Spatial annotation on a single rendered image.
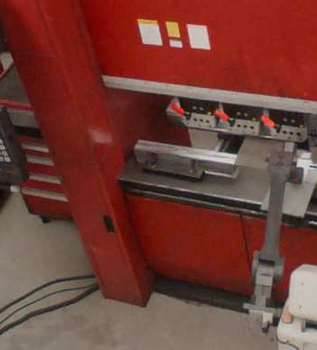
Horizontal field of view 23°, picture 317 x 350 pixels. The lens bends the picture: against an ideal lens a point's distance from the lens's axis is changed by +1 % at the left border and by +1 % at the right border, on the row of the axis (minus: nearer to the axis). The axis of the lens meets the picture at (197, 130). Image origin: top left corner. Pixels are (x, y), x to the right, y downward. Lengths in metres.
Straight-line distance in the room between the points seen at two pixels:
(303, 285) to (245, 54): 0.97
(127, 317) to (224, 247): 0.78
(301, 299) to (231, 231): 1.18
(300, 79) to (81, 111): 0.93
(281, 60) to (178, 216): 1.06
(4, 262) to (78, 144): 1.46
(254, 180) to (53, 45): 1.09
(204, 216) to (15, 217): 1.68
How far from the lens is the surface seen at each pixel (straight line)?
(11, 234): 4.90
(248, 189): 3.50
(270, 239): 2.67
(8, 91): 4.26
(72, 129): 3.43
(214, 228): 3.68
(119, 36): 3.24
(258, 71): 3.07
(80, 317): 4.36
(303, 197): 3.27
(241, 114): 3.24
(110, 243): 3.94
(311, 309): 2.54
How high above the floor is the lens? 3.38
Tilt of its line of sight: 41 degrees down
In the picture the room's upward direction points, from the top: 12 degrees counter-clockwise
